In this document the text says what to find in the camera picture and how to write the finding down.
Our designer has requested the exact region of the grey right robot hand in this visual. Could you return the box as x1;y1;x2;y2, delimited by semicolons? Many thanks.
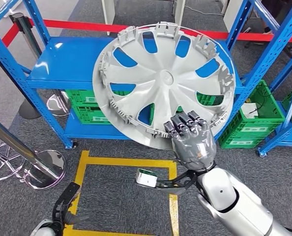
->
163;111;217;172

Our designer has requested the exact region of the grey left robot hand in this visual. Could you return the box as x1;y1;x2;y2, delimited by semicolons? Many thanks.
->
63;212;89;226

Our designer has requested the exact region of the silver plastic wheel cover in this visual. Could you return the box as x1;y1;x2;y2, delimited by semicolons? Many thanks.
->
92;21;236;150

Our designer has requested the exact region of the blue metal shelf rack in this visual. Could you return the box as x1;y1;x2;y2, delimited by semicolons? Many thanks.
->
258;73;292;158
0;0;292;150

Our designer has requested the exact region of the white device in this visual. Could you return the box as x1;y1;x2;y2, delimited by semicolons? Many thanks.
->
241;102;259;119

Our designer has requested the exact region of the yellow floor tape square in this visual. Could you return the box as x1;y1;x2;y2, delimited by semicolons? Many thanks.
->
62;150;180;236

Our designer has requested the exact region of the black stool chrome base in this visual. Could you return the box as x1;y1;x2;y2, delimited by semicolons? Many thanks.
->
0;143;26;190

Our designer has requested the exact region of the white desk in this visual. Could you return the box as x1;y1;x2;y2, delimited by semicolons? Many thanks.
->
101;0;186;36
223;0;245;31

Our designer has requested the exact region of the person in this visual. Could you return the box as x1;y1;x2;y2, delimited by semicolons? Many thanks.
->
260;0;292;35

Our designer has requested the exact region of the red barrier belt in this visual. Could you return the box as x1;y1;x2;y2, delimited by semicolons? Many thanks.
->
0;23;20;72
29;19;292;43

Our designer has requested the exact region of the black right camera bracket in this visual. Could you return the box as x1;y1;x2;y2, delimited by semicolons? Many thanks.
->
156;169;200;196

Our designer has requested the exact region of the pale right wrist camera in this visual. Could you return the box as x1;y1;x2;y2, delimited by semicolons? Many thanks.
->
135;168;158;189

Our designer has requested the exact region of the thin black cable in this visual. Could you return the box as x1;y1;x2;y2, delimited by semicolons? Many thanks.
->
248;85;267;116

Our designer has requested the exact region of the black stanchion post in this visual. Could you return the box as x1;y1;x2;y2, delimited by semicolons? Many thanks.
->
18;97;42;120

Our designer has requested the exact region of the white floor cable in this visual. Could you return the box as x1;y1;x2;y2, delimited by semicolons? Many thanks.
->
184;4;223;16

